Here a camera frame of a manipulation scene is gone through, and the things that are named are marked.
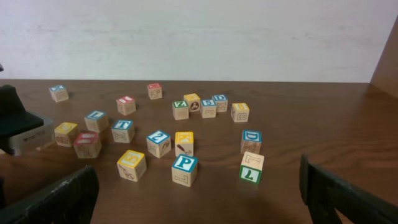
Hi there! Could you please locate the yellow block centre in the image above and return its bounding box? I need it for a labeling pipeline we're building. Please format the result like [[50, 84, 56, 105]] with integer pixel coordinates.
[[54, 122, 80, 147]]

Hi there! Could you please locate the green L block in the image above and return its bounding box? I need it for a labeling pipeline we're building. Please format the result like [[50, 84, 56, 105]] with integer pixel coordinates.
[[239, 151, 265, 184]]

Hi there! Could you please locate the blue d block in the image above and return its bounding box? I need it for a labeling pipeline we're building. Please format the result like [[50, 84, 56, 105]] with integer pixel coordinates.
[[212, 95, 228, 113], [240, 129, 262, 154]]

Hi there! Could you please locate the green Z block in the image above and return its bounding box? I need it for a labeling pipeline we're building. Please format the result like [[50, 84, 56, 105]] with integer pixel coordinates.
[[172, 100, 189, 120]]

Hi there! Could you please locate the blue 5 block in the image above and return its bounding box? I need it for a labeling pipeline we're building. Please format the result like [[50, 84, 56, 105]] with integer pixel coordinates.
[[200, 100, 216, 118]]

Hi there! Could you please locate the yellow block upper right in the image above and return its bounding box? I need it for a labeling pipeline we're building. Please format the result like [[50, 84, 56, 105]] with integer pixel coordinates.
[[183, 93, 200, 113]]

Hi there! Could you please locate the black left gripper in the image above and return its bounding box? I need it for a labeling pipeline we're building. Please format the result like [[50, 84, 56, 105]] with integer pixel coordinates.
[[1, 85, 44, 156]]

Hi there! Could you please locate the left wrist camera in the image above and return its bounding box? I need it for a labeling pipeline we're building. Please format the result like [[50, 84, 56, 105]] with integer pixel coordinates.
[[9, 117, 55, 156]]

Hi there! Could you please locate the blue 2 block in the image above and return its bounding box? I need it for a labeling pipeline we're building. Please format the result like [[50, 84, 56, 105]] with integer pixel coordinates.
[[146, 130, 172, 158]]

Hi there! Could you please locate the blue P block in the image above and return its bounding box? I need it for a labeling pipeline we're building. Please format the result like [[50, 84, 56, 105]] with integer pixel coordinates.
[[172, 154, 198, 187]]

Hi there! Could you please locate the blue D block right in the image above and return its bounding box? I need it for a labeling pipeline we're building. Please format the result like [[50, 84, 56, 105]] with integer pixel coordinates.
[[240, 129, 262, 154]]

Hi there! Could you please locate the red i block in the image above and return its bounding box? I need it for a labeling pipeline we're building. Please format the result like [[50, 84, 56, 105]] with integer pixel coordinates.
[[116, 96, 136, 116], [73, 132, 102, 159]]

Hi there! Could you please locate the blue L block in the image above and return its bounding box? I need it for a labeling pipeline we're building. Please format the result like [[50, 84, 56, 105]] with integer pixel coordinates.
[[85, 110, 109, 133]]

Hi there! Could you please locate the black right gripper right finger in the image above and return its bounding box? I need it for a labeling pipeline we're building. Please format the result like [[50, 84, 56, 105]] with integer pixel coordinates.
[[299, 154, 397, 224]]

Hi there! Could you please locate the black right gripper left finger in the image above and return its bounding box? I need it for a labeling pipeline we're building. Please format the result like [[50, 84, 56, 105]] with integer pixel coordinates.
[[1, 166, 100, 223]]

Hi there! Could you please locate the blue X block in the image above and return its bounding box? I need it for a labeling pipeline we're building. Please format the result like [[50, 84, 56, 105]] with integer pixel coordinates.
[[49, 85, 69, 103]]

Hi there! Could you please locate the red M block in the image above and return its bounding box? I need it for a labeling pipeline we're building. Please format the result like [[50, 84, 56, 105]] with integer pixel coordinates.
[[147, 83, 162, 100]]

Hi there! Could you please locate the yellow 8 block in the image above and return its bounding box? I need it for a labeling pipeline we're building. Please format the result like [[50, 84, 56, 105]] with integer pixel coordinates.
[[231, 103, 249, 123]]

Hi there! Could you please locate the blue D block upper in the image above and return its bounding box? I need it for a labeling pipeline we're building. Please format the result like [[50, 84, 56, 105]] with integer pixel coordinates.
[[212, 95, 228, 113]]

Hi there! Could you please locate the blue T block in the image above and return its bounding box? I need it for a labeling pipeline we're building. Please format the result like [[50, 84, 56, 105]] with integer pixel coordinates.
[[111, 119, 135, 143]]

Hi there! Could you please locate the yellow S block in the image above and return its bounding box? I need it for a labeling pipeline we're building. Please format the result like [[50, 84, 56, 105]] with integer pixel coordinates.
[[117, 150, 147, 182]]

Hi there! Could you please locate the yellow K block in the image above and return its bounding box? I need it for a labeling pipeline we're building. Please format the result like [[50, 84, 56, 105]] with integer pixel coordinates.
[[175, 131, 194, 157]]

